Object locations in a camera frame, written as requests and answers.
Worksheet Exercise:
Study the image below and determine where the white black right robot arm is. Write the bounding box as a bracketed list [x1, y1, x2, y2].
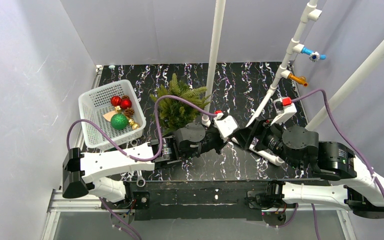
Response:
[233, 119, 384, 219]

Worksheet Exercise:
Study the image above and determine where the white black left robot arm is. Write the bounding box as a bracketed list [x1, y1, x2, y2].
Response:
[62, 120, 237, 203]

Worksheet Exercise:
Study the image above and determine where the orange brass tap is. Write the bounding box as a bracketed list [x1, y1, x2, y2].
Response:
[287, 73, 308, 87]

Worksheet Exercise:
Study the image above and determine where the gold bell ornament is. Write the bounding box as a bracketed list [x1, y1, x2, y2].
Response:
[128, 118, 140, 130]

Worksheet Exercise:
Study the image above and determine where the silver combination wrench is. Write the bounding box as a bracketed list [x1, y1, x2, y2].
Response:
[130, 140, 146, 188]

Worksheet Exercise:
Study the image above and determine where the brown pine cone ornament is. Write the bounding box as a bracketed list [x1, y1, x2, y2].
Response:
[123, 107, 135, 119]

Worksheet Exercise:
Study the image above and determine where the blue tap valve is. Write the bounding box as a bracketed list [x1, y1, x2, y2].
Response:
[301, 47, 327, 62]

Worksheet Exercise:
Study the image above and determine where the green glitter bauble ornament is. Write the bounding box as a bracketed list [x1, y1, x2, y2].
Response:
[110, 113, 129, 130]

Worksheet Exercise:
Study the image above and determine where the red bauble ornament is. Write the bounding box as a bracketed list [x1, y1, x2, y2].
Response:
[110, 95, 123, 107]
[120, 98, 133, 110]

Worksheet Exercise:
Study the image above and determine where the white plastic basket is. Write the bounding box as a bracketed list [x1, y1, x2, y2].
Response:
[78, 79, 147, 145]

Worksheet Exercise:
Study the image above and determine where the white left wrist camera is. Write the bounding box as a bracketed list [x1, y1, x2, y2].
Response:
[213, 110, 239, 142]

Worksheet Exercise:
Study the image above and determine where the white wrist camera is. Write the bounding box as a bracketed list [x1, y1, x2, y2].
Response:
[213, 110, 239, 142]
[270, 97, 297, 126]

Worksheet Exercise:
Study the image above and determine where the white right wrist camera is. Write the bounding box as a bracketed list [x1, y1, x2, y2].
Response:
[270, 97, 297, 126]

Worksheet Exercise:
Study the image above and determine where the black front mounting rail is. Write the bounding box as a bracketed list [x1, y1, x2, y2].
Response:
[134, 180, 272, 221]

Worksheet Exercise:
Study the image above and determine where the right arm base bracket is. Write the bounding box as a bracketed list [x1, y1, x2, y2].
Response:
[245, 191, 288, 228]

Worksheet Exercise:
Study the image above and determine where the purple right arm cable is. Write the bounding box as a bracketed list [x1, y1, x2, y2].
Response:
[291, 88, 384, 240]

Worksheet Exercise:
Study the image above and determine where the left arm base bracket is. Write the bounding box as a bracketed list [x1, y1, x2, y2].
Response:
[107, 178, 150, 226]

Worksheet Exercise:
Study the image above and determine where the white PVC pipe frame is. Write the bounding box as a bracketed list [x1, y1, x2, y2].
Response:
[201, 0, 384, 167]

